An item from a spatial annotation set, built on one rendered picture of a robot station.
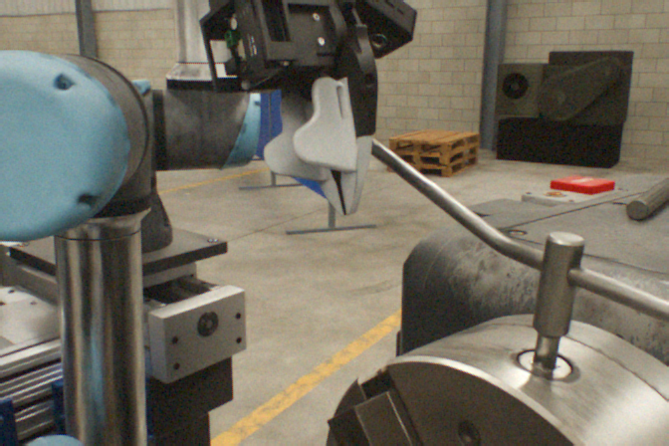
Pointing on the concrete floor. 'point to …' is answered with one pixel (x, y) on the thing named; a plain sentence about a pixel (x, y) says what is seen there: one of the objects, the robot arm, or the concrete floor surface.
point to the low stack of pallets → (437, 150)
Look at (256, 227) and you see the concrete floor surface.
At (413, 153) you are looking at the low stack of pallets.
